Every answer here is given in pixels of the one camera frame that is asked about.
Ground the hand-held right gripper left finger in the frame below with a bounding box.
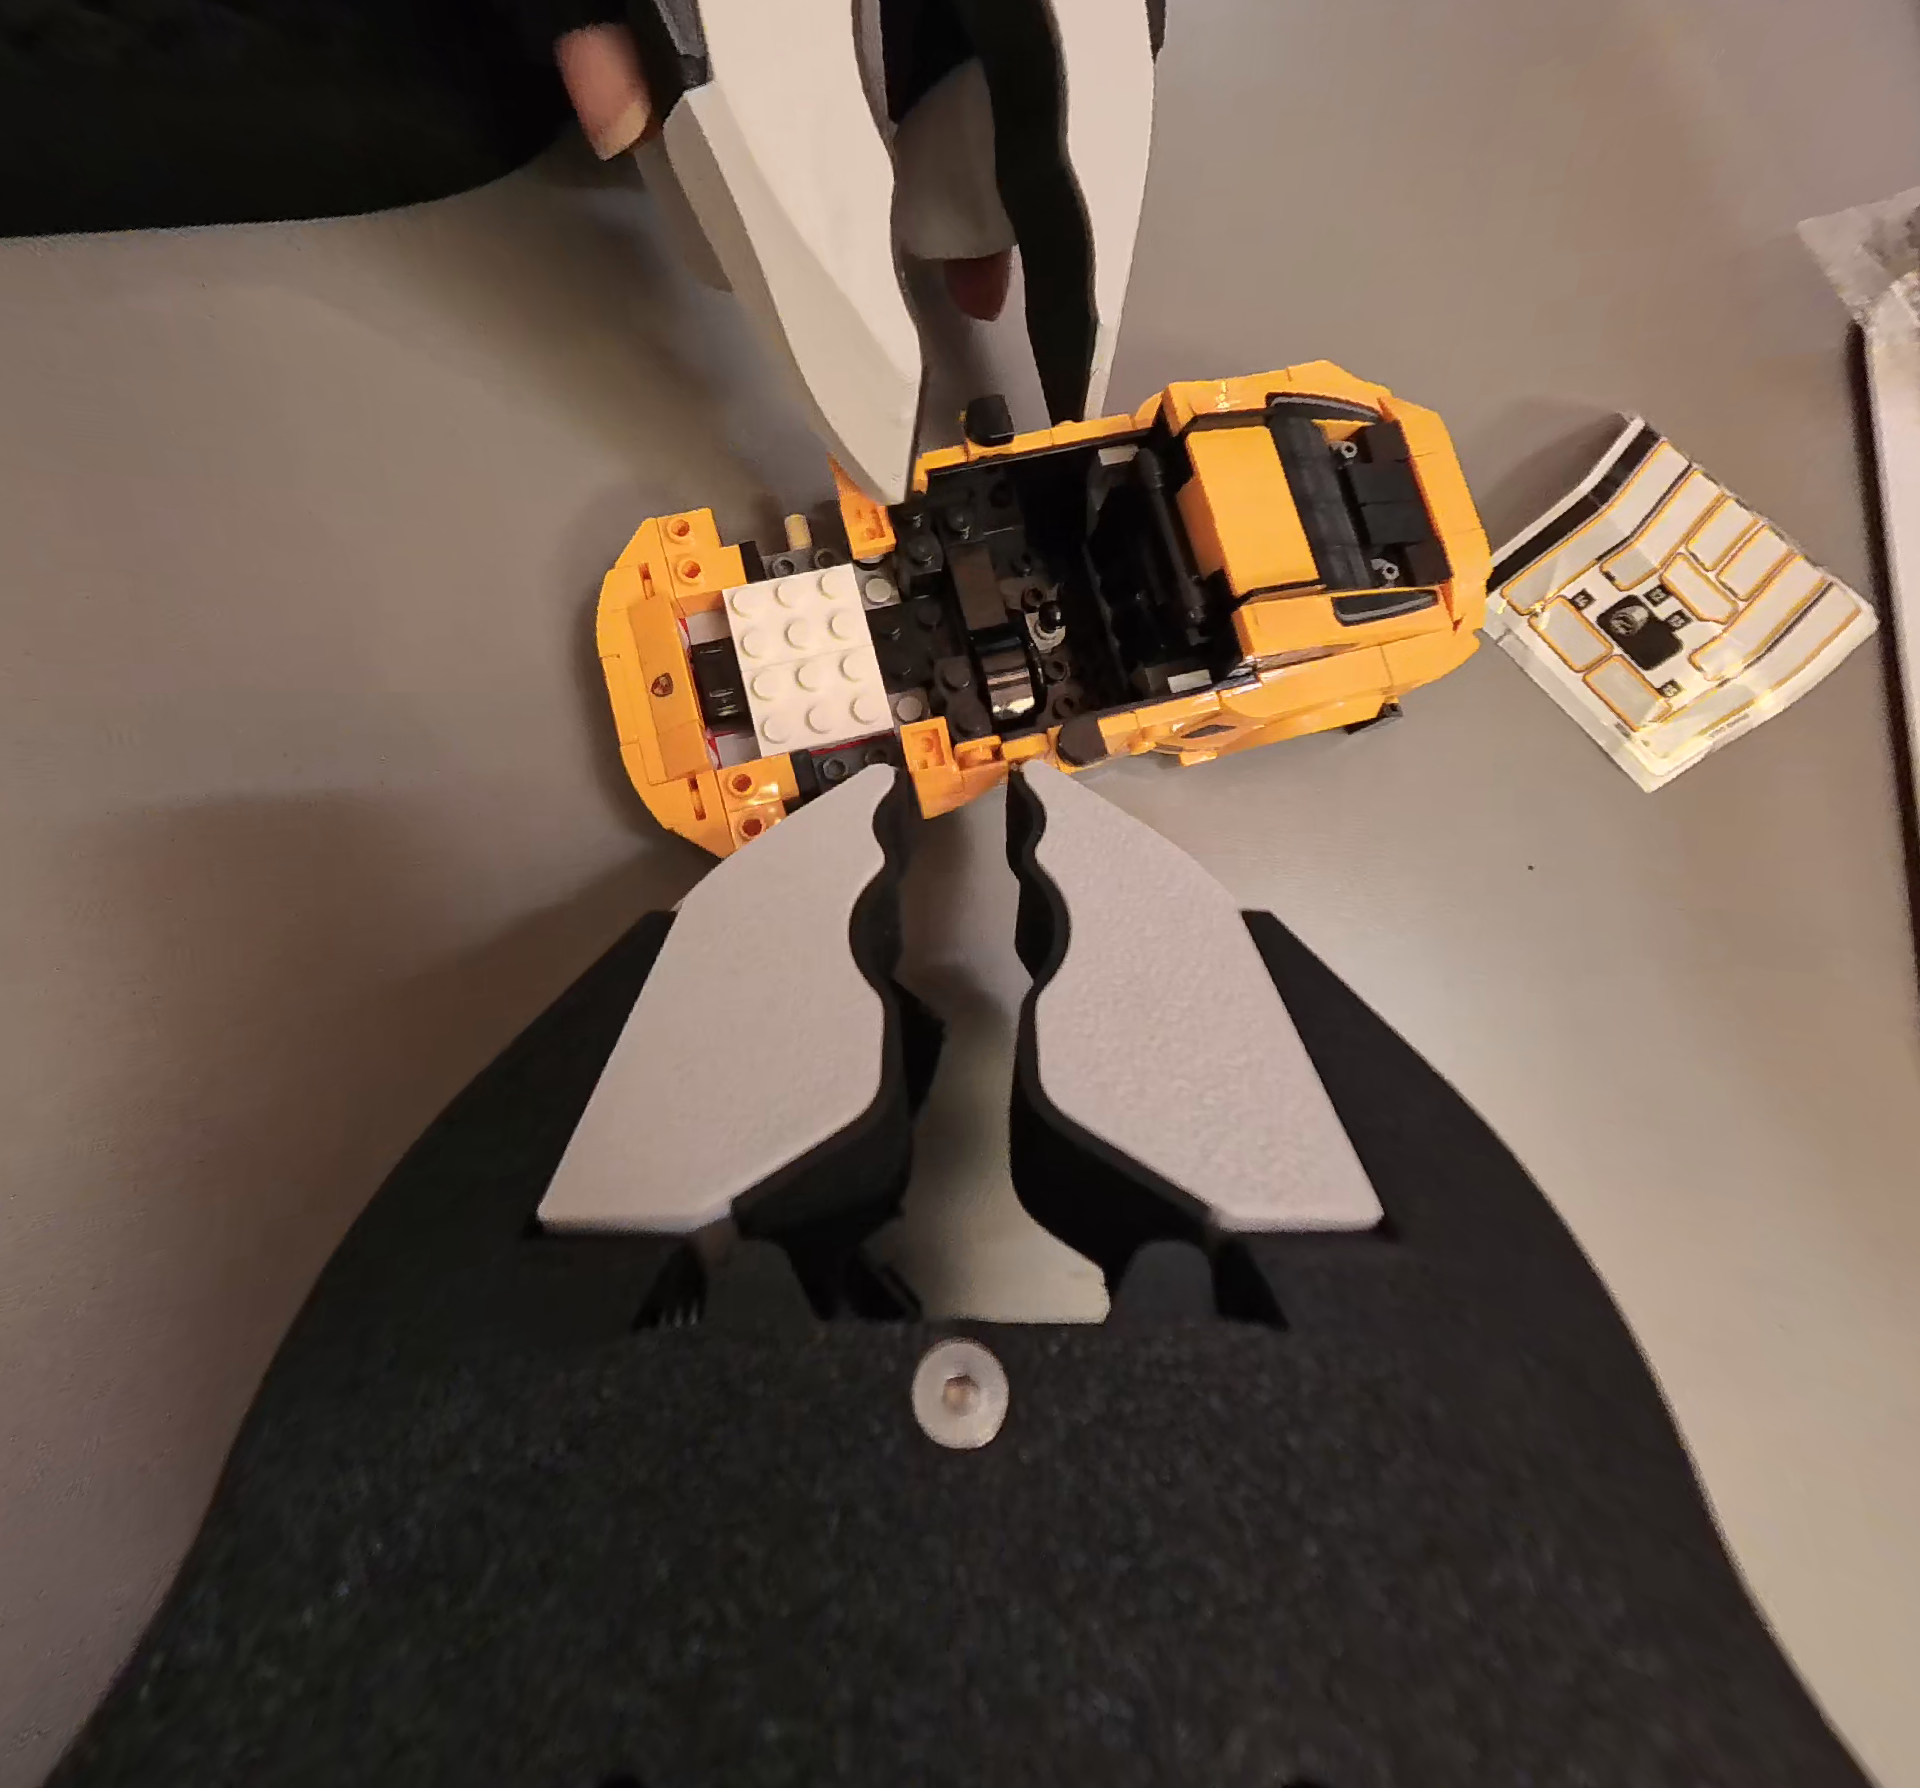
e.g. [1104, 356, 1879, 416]
[536, 768, 925, 1243]

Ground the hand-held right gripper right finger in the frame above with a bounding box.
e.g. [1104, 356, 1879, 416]
[1014, 768, 1386, 1243]

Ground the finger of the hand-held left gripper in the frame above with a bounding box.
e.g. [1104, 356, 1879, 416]
[973, 0, 1170, 425]
[634, 0, 928, 505]

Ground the orange lego car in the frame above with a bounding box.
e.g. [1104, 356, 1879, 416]
[592, 364, 1492, 858]

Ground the person's left hand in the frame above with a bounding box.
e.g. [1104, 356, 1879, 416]
[558, 26, 1025, 323]

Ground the white sticker sheet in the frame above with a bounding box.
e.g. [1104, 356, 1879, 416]
[1487, 416, 1879, 798]

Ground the clear plastic bag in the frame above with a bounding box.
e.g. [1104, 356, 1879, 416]
[1796, 181, 1920, 323]

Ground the white rounded base board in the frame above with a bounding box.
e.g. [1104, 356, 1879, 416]
[1858, 302, 1920, 715]

